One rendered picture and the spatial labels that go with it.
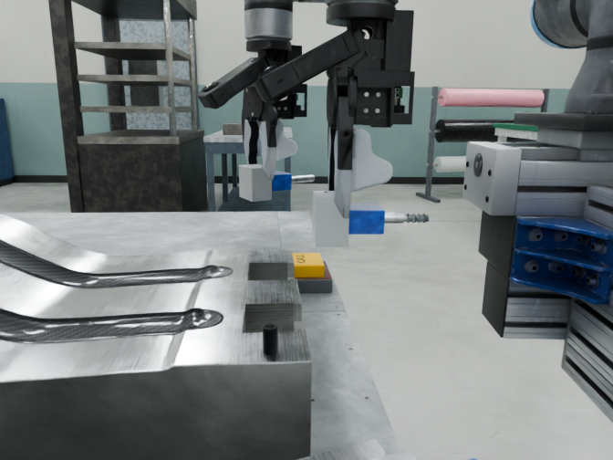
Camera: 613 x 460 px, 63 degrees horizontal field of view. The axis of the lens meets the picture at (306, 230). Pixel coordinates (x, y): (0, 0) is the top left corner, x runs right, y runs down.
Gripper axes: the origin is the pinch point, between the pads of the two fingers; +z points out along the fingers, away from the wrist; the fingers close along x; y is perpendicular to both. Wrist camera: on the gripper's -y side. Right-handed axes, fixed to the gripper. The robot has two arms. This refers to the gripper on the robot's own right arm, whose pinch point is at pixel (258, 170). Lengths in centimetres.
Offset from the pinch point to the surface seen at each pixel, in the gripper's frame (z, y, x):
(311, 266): 10.6, -1.9, -19.9
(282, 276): 6.6, -12.7, -31.4
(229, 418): 9, -25, -48
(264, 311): 5.8, -19.1, -40.3
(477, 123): 7, 430, 318
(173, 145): 22, 87, 337
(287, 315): 6.2, -17.4, -41.1
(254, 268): 5.8, -15.1, -30.2
